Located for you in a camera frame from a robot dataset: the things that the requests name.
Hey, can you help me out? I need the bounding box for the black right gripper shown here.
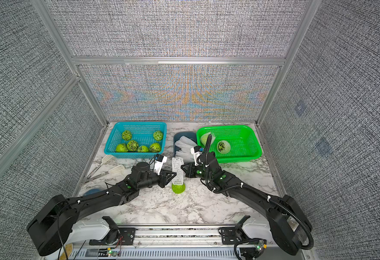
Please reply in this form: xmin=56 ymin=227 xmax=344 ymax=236
xmin=180 ymin=162 xmax=214 ymax=184

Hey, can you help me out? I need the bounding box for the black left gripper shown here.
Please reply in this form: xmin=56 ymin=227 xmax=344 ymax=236
xmin=138 ymin=169 xmax=178 ymax=191

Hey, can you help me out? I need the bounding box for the white foam net sleeve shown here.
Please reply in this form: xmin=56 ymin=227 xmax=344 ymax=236
xmin=172 ymin=157 xmax=185 ymax=186
xmin=200 ymin=132 xmax=216 ymax=146
xmin=216 ymin=139 xmax=232 ymax=155

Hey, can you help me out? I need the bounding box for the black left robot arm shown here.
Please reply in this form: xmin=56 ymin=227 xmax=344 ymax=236
xmin=27 ymin=162 xmax=177 ymax=256

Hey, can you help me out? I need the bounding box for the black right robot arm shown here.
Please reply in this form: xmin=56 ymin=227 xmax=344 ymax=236
xmin=181 ymin=152 xmax=314 ymax=255

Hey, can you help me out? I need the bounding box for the white foam net pile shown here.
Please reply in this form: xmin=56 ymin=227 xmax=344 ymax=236
xmin=174 ymin=136 xmax=197 ymax=163

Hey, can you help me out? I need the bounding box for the custard apple in teal basket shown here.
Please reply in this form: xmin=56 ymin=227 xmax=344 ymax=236
xmin=121 ymin=130 xmax=133 ymax=141

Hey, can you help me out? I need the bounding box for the grey-blue plastic tub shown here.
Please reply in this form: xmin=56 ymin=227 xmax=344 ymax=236
xmin=173 ymin=132 xmax=197 ymax=163

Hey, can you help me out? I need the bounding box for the teal plastic basket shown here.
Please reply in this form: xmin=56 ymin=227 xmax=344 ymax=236
xmin=104 ymin=122 xmax=167 ymax=159

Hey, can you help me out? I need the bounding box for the bright green plastic basket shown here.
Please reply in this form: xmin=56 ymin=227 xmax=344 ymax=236
xmin=196 ymin=125 xmax=262 ymax=164

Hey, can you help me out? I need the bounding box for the blue bowl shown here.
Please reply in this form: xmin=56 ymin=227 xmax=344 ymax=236
xmin=83 ymin=188 xmax=101 ymax=196

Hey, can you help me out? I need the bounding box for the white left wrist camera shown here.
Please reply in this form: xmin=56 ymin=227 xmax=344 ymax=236
xmin=153 ymin=154 xmax=168 ymax=175

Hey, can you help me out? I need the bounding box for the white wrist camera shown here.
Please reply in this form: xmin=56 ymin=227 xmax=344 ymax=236
xmin=153 ymin=154 xmax=168 ymax=175
xmin=191 ymin=146 xmax=204 ymax=166

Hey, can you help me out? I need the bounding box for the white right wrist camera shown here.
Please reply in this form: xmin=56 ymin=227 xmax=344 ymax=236
xmin=191 ymin=146 xmax=204 ymax=166

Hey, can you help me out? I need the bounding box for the black corrugated cable conduit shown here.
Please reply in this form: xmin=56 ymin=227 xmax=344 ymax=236
xmin=202 ymin=133 xmax=213 ymax=155

